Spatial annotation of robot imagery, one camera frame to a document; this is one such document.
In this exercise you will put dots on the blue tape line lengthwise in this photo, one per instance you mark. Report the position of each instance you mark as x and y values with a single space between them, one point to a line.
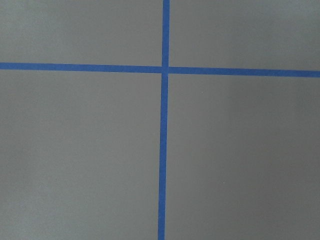
163 119

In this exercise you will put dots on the blue tape line crosswise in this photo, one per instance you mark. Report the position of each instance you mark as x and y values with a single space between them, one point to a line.
159 69

